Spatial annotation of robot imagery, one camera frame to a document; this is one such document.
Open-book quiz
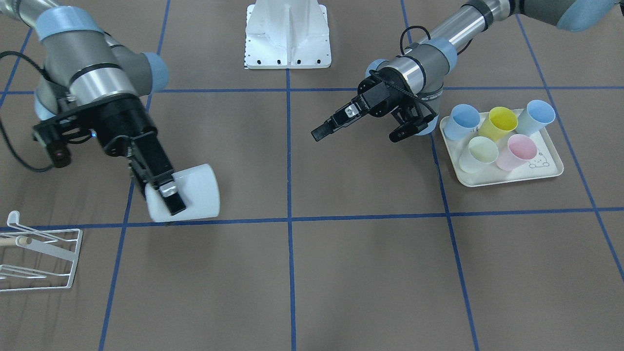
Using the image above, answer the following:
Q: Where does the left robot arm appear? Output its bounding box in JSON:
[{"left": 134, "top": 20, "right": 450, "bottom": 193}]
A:
[{"left": 312, "top": 0, "right": 623, "bottom": 142}]

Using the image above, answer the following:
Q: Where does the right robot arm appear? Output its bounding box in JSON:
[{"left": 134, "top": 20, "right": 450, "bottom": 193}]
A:
[{"left": 1, "top": 0, "right": 187, "bottom": 215}]

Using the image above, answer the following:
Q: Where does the white wire cup rack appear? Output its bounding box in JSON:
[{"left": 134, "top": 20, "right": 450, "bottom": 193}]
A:
[{"left": 0, "top": 211, "right": 84, "bottom": 293}]

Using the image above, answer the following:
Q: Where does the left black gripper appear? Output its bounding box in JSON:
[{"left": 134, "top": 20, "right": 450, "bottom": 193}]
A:
[{"left": 311, "top": 69, "right": 438, "bottom": 143}]

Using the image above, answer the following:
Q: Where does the pink cup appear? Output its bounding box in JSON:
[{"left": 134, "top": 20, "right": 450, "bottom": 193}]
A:
[{"left": 495, "top": 134, "right": 538, "bottom": 172}]

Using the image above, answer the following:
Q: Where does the cream plastic tray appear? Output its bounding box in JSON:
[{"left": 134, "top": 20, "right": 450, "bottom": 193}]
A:
[{"left": 439, "top": 112, "right": 564, "bottom": 187}]

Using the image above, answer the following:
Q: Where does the light blue cup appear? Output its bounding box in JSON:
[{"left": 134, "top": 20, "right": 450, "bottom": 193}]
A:
[
  {"left": 443, "top": 104, "right": 481, "bottom": 141},
  {"left": 515, "top": 99, "right": 556, "bottom": 136}
]

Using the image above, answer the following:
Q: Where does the white ikea cup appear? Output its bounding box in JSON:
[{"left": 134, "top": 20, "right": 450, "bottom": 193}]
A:
[{"left": 145, "top": 164, "right": 220, "bottom": 222}]

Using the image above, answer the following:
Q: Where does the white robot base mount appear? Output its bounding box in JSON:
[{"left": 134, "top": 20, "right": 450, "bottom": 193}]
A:
[{"left": 244, "top": 0, "right": 332, "bottom": 70}]

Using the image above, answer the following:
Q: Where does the yellow cup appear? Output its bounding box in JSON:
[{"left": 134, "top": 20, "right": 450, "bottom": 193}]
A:
[{"left": 478, "top": 106, "right": 518, "bottom": 142}]

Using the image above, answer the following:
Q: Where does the pale green cup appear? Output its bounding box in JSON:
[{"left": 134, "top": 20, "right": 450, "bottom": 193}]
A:
[{"left": 459, "top": 136, "right": 499, "bottom": 174}]

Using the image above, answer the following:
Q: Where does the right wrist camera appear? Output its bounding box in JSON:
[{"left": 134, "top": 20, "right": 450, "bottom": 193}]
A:
[{"left": 33, "top": 126, "right": 71, "bottom": 168}]

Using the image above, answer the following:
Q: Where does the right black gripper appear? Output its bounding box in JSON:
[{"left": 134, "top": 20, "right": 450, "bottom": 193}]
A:
[{"left": 34, "top": 94, "right": 186, "bottom": 215}]

